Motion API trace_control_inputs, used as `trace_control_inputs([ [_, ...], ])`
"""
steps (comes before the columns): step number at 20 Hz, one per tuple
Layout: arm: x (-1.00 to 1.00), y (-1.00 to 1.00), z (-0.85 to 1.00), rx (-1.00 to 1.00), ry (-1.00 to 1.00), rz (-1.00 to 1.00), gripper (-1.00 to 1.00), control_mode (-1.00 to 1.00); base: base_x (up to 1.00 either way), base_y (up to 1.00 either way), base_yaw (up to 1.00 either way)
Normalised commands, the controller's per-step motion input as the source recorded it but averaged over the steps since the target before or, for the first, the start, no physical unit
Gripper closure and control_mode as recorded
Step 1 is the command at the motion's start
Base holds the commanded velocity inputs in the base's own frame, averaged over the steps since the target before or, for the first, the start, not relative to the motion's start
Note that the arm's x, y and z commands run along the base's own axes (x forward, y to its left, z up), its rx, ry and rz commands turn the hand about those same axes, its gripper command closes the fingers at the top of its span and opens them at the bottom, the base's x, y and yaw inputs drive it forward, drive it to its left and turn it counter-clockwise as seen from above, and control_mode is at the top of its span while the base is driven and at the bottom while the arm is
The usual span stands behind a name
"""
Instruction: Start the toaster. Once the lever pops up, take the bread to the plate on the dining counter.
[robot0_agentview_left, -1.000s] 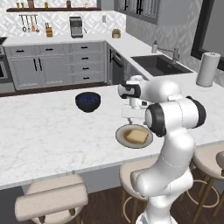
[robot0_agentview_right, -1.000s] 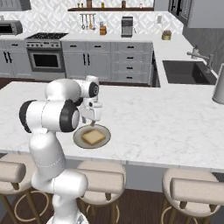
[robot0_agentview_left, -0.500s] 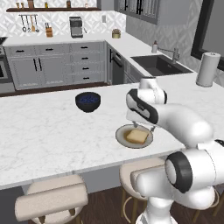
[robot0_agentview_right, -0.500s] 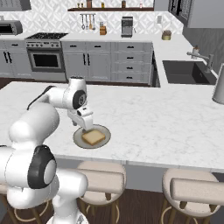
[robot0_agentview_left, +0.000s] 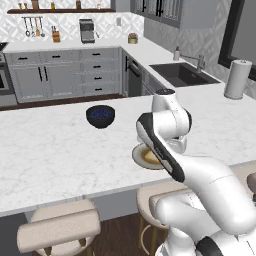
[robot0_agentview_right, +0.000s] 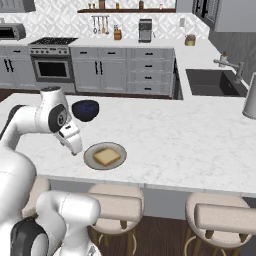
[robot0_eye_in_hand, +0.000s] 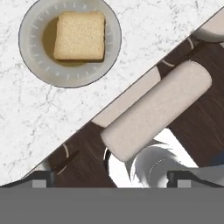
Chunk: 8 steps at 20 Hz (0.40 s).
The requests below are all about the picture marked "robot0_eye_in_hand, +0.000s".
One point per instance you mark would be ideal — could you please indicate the grey round plate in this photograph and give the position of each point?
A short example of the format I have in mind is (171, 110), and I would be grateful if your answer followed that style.
(30, 43)

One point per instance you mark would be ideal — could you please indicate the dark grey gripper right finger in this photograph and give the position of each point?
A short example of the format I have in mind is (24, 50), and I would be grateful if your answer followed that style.
(178, 178)

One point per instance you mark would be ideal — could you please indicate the slice of bread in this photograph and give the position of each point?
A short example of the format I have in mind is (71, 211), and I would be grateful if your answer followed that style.
(79, 35)

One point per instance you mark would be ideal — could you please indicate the white grey round thing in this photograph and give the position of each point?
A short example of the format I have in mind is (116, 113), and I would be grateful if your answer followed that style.
(151, 166)

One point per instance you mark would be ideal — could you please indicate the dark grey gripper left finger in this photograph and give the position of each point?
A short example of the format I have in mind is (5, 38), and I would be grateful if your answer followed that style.
(43, 178)

